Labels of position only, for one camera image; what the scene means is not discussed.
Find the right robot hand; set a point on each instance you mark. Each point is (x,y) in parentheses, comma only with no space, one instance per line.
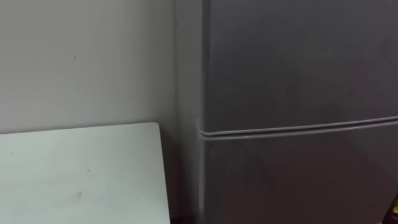
(393,212)

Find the grey fridge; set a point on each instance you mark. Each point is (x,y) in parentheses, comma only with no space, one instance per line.
(295,77)

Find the white desk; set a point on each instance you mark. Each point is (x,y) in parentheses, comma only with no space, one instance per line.
(81,174)

